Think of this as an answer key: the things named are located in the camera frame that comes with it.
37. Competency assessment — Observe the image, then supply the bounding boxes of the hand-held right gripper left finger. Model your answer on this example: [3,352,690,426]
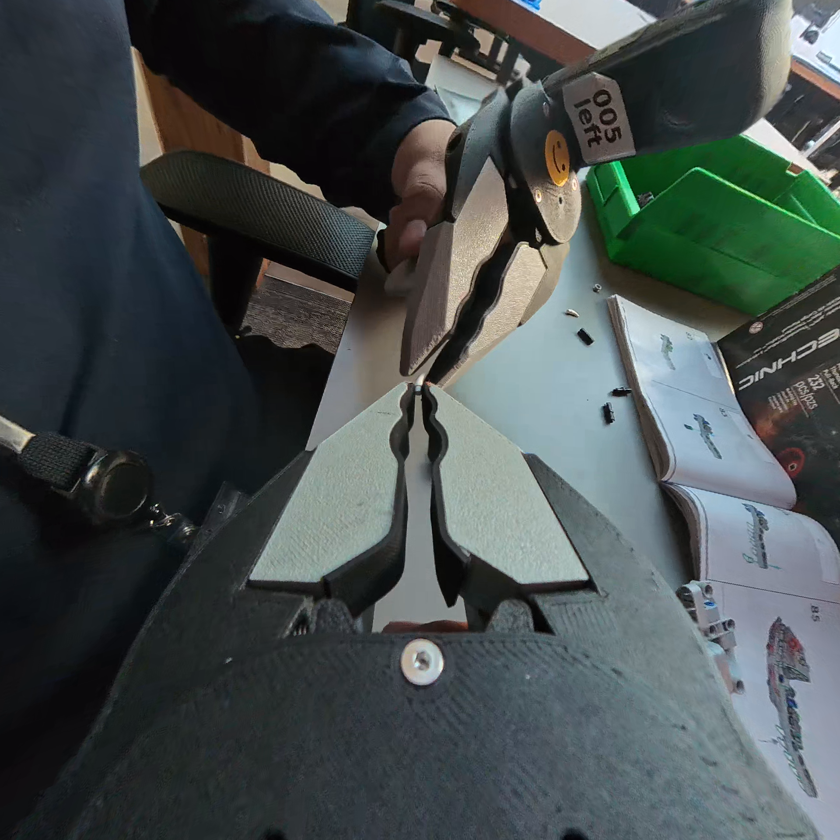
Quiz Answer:
[248,382,419,618]

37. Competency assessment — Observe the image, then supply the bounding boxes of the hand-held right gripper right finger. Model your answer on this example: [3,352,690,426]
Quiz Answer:
[420,384,590,632]

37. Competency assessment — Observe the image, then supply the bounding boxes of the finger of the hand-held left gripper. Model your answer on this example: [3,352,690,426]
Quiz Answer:
[400,155,513,378]
[425,241,551,387]

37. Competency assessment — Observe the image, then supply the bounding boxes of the person's left forearm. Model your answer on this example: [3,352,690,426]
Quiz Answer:
[128,0,458,221]

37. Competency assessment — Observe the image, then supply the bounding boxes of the open lego instruction booklet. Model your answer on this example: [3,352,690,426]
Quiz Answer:
[607,294,840,840]

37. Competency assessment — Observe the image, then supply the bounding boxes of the large grey lego assembly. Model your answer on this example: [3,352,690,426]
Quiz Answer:
[676,581,746,697]

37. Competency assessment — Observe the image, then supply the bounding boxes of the black lego set box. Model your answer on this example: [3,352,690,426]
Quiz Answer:
[717,269,840,546]

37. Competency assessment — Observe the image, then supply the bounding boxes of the person's left hand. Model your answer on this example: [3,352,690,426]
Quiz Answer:
[384,123,460,271]

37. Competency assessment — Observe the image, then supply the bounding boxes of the wooden desk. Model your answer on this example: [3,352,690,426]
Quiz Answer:
[453,0,657,67]

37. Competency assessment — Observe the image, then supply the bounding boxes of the green plastic bin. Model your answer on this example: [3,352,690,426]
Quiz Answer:
[586,134,840,316]

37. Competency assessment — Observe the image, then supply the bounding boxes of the black office chair armrest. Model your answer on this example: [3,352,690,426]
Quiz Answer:
[140,151,378,329]

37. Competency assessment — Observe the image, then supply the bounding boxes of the black badge reel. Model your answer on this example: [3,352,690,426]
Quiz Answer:
[82,449,198,546]

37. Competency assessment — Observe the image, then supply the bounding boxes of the person's navy clothed torso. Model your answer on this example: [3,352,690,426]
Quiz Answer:
[0,0,316,840]

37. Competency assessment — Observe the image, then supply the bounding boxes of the black chair frame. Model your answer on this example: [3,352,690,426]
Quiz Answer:
[348,0,526,86]

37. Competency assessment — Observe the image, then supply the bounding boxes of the black lanyard strap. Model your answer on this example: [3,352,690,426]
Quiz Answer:
[0,413,93,490]

